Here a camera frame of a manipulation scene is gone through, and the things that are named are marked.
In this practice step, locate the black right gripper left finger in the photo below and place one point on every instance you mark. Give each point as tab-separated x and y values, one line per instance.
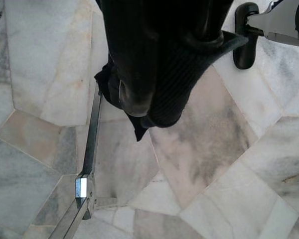
132	49

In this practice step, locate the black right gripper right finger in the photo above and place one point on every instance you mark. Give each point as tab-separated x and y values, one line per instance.
201	20

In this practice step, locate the chrome office chair base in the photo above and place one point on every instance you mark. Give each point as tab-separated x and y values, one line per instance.
279	22

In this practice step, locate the silver metal clothes rack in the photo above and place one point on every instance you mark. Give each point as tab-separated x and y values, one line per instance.
82	186

